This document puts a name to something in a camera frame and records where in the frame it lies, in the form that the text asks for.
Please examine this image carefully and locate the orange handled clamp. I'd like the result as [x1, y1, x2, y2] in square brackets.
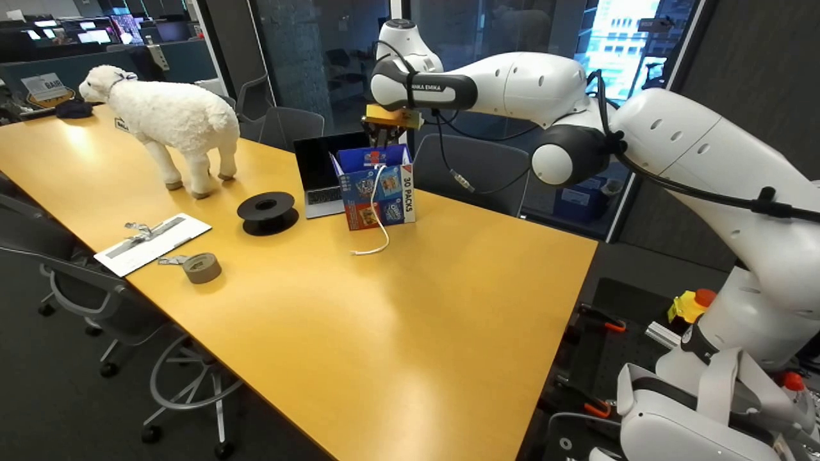
[579, 304, 630, 337]
[585, 397, 619, 423]

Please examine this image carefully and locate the white toy sheep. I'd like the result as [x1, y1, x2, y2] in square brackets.
[78, 64, 243, 203]

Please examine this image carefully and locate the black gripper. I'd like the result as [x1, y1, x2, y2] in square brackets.
[366, 125, 411, 151]

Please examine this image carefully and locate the yellow and red toy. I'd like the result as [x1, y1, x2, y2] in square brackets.
[667, 286, 719, 327]

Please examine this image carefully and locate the small black pouch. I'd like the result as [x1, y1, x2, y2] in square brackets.
[54, 96, 97, 119]

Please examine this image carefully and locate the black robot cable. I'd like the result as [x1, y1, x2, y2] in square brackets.
[432, 66, 820, 224]

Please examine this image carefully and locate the thin long white rope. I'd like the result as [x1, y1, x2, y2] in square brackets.
[348, 160, 395, 258]

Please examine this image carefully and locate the black tape roll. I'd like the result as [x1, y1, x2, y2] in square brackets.
[236, 189, 304, 238]

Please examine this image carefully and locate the blue bin behind glass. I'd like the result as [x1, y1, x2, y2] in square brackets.
[555, 173, 630, 224]

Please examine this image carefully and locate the grey open laptop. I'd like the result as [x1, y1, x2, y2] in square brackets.
[292, 127, 373, 223]

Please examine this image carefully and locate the small red cap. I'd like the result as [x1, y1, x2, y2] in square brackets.
[779, 369, 810, 397]

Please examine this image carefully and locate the black equipment cart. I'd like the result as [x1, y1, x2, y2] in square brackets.
[523, 272, 714, 461]

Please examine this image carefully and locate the blue snack carton box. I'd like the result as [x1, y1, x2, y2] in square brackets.
[329, 141, 421, 232]

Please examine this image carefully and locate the white VR headset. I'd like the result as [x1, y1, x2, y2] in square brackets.
[614, 344, 820, 461]

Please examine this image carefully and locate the dark blue office divider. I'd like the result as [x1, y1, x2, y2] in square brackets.
[0, 36, 220, 93]

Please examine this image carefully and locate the white desk sign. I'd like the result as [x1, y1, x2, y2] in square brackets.
[22, 72, 74, 110]

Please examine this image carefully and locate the dark grey office chair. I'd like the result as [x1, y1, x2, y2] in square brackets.
[138, 329, 252, 459]
[0, 240, 182, 382]
[414, 131, 534, 217]
[259, 104, 329, 154]
[236, 75, 278, 122]
[0, 173, 84, 258]

